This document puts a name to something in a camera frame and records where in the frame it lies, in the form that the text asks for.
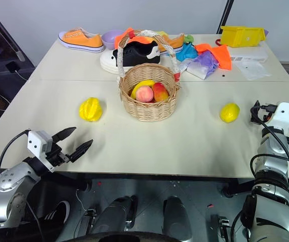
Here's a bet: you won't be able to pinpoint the orange cloth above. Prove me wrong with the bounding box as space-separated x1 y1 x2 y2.
194 43 234 71
114 27 152 48

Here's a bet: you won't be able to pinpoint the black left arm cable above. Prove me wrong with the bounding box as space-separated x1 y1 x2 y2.
0 129 31 172

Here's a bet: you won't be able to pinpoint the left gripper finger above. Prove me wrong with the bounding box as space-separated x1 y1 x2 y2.
51 127 78 145
69 139 94 163

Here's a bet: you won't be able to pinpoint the black slanted pole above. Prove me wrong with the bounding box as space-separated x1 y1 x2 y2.
216 0 233 34

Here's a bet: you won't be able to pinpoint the pink peach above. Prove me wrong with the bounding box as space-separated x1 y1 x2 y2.
135 85 155 103

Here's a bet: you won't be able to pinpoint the white flat box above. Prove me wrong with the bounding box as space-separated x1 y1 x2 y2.
228 46 269 64

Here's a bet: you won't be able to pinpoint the yellow banana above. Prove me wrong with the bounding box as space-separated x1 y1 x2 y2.
130 80 156 100

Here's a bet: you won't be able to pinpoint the yellow plastic bin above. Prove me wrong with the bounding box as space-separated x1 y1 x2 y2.
220 25 266 48

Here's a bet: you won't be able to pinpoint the black sneaker white stripes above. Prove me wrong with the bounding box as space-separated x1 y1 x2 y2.
36 201 71 238

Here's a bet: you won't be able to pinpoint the black and white shoe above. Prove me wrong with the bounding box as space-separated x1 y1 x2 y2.
99 40 187 75

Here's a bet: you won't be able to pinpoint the purple bowl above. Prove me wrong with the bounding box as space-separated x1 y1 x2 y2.
101 30 125 50

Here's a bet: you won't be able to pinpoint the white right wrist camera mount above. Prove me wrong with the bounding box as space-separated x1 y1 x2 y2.
267 102 289 132

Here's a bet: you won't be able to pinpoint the black charger block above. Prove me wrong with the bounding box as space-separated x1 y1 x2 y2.
5 60 22 74

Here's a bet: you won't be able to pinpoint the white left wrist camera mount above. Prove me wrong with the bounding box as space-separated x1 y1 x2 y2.
27 130 55 173

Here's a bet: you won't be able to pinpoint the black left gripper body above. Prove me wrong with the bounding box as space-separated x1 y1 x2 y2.
44 142 71 167

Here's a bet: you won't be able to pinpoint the clear plastic bag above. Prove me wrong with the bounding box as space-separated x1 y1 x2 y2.
235 61 272 81

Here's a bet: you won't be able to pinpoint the yellow starfruit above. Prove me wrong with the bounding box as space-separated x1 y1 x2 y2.
79 97 104 123

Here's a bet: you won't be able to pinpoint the purple plastic bag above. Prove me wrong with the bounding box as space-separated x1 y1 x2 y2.
185 51 220 81

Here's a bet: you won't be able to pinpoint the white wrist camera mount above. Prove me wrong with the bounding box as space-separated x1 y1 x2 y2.
267 102 289 132
27 130 55 173

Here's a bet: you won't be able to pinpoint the blue cloth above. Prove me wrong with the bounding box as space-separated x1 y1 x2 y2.
176 43 199 63

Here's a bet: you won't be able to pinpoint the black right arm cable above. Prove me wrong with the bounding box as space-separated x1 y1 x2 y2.
250 103 289 188

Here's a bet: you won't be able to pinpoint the yellow lemon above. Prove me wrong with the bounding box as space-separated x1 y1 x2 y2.
219 102 241 124

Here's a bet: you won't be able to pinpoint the metal slanted rod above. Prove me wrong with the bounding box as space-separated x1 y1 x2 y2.
0 17 26 62

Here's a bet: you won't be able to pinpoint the orange canvas sneaker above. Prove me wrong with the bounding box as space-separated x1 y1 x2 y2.
156 33 186 57
58 28 104 53

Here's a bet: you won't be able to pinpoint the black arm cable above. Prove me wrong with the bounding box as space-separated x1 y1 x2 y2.
0 129 31 172
250 103 289 188

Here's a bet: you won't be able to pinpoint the red orange mango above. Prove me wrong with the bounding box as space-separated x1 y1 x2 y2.
151 82 170 102

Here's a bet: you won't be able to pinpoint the woven wicker basket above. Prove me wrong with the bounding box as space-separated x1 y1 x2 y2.
116 29 181 123

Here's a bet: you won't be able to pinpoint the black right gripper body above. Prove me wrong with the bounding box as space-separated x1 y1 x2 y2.
256 107 274 126

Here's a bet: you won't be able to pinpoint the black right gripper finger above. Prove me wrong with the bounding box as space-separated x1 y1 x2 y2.
250 100 261 125

